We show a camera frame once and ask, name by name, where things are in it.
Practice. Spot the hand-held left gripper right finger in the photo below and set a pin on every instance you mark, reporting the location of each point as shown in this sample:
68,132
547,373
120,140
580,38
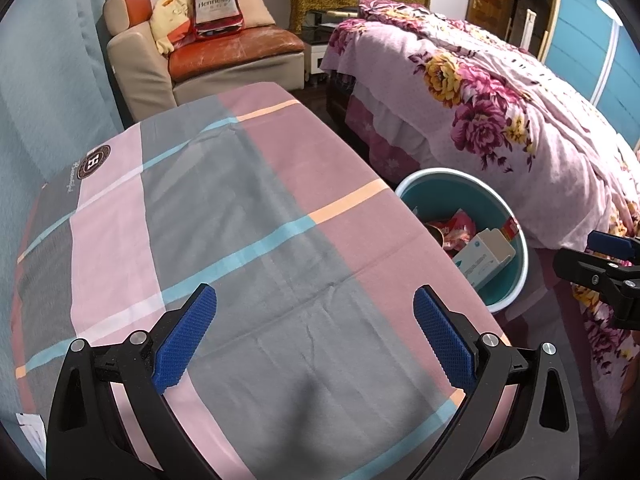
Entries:
445,340

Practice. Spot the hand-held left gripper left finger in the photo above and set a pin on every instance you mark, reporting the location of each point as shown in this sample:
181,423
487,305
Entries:
185,340

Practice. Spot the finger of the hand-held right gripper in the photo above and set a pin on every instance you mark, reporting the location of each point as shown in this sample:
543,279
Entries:
590,272
612,245

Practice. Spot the light blue carton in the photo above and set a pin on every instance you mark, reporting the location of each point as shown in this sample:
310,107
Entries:
482,260

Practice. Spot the red white packet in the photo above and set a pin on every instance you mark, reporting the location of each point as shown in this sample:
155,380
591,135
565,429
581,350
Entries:
457,227

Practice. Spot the teal plastic bucket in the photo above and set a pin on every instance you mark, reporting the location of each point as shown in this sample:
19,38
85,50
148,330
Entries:
425,195

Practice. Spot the checked pink grey tablecloth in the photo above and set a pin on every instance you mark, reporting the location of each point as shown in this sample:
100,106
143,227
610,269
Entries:
250,235

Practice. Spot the white paper sheet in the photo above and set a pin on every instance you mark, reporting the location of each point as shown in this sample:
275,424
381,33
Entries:
31,430

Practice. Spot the blue sliding wardrobe door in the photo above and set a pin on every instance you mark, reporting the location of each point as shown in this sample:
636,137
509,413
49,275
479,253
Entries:
585,35

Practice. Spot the pink bed skirt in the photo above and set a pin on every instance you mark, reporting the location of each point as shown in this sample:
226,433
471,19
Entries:
380,130

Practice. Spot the white leaning board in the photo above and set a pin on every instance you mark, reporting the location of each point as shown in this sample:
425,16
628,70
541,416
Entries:
525,27

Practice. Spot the beige orange leather sofa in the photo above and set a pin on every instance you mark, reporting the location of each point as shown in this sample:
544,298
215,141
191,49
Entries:
225,55

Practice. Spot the white side table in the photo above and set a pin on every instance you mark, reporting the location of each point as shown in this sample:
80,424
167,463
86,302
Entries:
320,57

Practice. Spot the yellow orange pillow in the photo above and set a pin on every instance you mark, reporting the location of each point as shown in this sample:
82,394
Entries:
167,22

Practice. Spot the red bottle-shaped pillow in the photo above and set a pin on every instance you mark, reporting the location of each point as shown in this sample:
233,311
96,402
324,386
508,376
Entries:
215,7

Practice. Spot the beige cushion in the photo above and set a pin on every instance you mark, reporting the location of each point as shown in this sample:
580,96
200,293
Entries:
257,10

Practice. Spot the black device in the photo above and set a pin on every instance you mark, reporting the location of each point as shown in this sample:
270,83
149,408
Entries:
330,17

